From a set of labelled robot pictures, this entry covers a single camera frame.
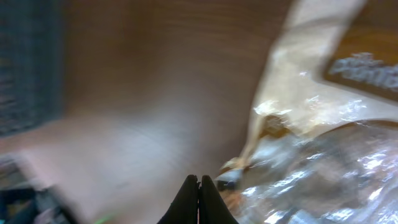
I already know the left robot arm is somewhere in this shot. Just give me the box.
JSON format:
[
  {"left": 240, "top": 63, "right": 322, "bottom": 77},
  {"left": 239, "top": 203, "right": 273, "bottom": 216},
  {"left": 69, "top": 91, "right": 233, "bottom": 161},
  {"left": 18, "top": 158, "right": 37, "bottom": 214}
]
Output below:
[{"left": 1, "top": 154, "right": 79, "bottom": 224}]

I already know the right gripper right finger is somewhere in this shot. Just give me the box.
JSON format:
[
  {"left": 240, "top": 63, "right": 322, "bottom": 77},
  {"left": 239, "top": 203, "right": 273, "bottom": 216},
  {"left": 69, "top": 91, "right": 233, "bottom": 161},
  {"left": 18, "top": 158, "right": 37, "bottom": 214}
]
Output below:
[{"left": 198, "top": 175, "right": 238, "bottom": 224}]

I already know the brown cookie snack pouch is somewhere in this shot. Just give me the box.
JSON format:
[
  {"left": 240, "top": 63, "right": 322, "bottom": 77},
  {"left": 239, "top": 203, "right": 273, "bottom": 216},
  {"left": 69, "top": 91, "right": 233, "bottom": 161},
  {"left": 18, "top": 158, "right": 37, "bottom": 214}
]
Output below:
[{"left": 216, "top": 0, "right": 397, "bottom": 223}]

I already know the dark grey plastic basket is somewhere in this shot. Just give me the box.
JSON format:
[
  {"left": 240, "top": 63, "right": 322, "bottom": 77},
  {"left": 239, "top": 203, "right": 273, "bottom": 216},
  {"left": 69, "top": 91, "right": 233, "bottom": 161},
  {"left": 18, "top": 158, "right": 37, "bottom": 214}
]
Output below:
[{"left": 1, "top": 0, "right": 65, "bottom": 138}]

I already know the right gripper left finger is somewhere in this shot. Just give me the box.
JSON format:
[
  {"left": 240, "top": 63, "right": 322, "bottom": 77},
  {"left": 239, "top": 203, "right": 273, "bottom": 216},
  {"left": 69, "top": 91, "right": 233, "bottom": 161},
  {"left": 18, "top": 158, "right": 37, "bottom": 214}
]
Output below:
[{"left": 157, "top": 175, "right": 199, "bottom": 224}]

